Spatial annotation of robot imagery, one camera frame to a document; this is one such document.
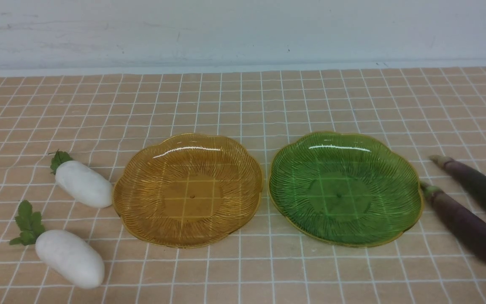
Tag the white radish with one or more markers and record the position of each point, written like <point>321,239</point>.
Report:
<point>81,182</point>
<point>64,252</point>

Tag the purple eggplant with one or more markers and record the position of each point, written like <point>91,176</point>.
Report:
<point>468,228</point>
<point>472,180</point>

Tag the amber glass plate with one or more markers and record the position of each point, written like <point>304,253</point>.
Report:
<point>189,191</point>

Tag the green glass plate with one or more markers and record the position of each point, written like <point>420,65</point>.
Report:
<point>346,189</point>

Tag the checkered beige tablecloth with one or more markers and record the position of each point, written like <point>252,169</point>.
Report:
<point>102,120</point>

